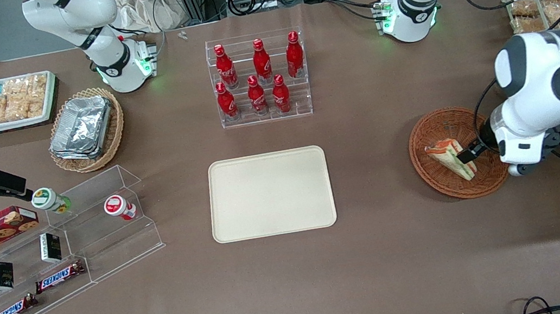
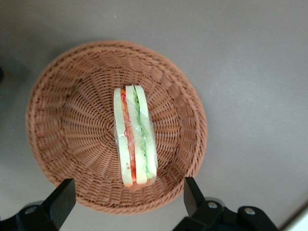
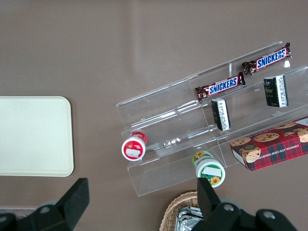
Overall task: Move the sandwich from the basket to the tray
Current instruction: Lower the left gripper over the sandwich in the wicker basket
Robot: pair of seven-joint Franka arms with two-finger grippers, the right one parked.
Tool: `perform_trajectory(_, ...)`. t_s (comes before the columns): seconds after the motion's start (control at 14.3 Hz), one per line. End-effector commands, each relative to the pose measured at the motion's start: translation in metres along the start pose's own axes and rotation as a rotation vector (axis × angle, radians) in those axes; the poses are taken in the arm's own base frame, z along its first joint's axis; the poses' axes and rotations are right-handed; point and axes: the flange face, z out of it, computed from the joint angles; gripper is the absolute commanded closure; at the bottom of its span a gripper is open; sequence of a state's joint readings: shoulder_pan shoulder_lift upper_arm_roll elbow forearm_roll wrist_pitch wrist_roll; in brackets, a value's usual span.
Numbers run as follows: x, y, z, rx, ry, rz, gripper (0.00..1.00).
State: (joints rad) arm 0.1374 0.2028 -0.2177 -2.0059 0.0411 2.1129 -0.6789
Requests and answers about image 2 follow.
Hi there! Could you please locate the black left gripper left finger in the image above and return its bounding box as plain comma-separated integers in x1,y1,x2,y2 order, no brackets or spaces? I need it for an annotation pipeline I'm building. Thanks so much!
0,178,77,231

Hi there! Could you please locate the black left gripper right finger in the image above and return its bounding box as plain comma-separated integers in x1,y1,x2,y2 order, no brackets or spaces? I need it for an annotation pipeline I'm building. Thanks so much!
172,176,280,231

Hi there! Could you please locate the triangle sandwich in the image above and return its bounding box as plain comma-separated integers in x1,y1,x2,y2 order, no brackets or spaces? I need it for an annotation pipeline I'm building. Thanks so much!
113,84,159,188

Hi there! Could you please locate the empty brown wicker basket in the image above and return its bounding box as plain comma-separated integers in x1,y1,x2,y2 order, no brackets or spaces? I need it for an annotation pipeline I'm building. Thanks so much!
25,40,208,215

